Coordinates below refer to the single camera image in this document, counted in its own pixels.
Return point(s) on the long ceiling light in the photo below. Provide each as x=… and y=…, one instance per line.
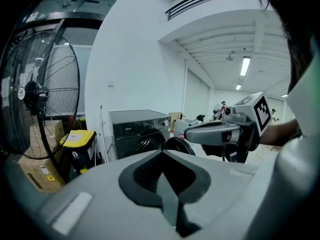
x=245, y=66

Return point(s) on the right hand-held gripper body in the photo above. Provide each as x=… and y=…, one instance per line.
x=250, y=114

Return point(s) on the person's white shirt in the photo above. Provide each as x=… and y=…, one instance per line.
x=303, y=91

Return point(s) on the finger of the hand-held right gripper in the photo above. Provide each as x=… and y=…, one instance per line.
x=205, y=133

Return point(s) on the white wall pipe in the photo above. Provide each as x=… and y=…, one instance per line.
x=102, y=134

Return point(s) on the cardboard box with black label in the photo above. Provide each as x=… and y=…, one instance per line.
x=40, y=174

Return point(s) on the small background standing fan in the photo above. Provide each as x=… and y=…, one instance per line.
x=216, y=110

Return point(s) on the large black standing fan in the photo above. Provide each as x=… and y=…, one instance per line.
x=37, y=94

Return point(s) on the short ceiling light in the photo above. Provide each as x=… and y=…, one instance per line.
x=238, y=86

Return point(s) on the plain cardboard box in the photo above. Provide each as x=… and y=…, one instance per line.
x=56, y=136

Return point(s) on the white storage box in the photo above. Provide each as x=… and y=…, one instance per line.
x=181, y=129

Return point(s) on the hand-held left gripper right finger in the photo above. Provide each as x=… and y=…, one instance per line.
x=186, y=181

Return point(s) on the black bin with yellow lid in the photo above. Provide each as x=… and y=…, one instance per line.
x=81, y=146

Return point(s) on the person's right forearm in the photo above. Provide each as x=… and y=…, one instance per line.
x=280, y=132

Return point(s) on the black washing machine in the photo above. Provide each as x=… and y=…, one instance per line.
x=136, y=134

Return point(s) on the tall cardboard box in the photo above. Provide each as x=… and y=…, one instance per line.
x=176, y=116

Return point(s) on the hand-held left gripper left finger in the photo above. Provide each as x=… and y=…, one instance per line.
x=146, y=177

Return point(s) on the black ceiling air vent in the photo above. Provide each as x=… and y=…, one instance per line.
x=197, y=1

